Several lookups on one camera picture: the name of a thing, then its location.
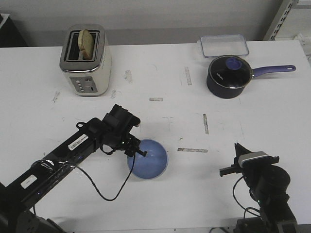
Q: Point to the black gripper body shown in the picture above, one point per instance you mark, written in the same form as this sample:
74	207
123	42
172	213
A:
115	142
251	170

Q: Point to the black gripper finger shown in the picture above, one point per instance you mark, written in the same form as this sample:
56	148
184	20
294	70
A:
240	150
132	147
142	153

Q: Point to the blue bowl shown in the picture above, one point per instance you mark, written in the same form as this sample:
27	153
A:
153	164

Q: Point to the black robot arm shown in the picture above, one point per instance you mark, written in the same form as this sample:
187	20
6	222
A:
267	185
17	198

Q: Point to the blue saucepan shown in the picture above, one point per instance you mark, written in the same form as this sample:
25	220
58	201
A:
228	93

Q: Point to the cream toaster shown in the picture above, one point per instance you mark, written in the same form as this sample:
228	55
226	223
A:
88	78

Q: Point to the glass pot lid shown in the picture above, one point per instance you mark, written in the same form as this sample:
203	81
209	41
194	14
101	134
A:
230	71

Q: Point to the bread slice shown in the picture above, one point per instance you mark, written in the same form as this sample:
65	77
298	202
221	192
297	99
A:
85	43

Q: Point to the clear plastic container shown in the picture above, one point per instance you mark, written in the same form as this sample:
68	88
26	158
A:
212	46

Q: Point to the metal shelf upright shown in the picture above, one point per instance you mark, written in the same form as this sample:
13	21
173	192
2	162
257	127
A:
279	19

